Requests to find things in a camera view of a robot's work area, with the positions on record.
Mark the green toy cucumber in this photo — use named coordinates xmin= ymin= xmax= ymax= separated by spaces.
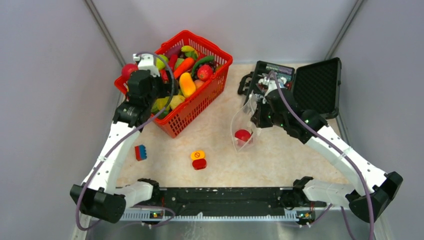
xmin=191 ymin=55 xmax=215 ymax=77

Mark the orange toy carrot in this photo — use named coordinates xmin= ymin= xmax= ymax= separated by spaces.
xmin=173 ymin=57 xmax=195 ymax=79

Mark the green toy pear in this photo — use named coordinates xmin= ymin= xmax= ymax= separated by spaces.
xmin=155 ymin=54 xmax=169 ymax=71

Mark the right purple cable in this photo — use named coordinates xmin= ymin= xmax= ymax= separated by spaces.
xmin=269 ymin=70 xmax=376 ymax=240

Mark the red toy chili pepper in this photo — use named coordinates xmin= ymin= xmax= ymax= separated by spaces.
xmin=160 ymin=54 xmax=178 ymax=83

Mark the red plastic basket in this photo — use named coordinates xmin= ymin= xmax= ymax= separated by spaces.
xmin=114 ymin=30 xmax=233 ymax=138

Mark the red toy apple on rim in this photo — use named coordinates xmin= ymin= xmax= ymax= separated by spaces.
xmin=121 ymin=63 xmax=138 ymax=81

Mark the yellow orange toy mango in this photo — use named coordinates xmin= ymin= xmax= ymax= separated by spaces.
xmin=179 ymin=72 xmax=197 ymax=98

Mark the yellow and red button toy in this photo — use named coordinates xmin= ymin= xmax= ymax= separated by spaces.
xmin=190 ymin=150 xmax=207 ymax=170

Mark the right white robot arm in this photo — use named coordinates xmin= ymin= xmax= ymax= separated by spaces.
xmin=247 ymin=88 xmax=404 ymax=223

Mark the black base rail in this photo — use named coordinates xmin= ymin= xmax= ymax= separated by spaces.
xmin=140 ymin=187 xmax=327 ymax=217

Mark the black open case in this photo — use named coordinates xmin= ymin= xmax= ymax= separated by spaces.
xmin=237 ymin=57 xmax=342 ymax=119

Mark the red blue building block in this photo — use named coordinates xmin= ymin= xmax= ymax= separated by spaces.
xmin=134 ymin=144 xmax=148 ymax=162

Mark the clear zip top bag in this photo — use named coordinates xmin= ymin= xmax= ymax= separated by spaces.
xmin=230 ymin=93 xmax=261 ymax=153

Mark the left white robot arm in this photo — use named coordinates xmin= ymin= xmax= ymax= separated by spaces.
xmin=70 ymin=51 xmax=177 ymax=231

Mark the red toy apple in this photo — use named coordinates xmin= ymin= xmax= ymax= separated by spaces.
xmin=234 ymin=129 xmax=252 ymax=145
xmin=121 ymin=63 xmax=138 ymax=81

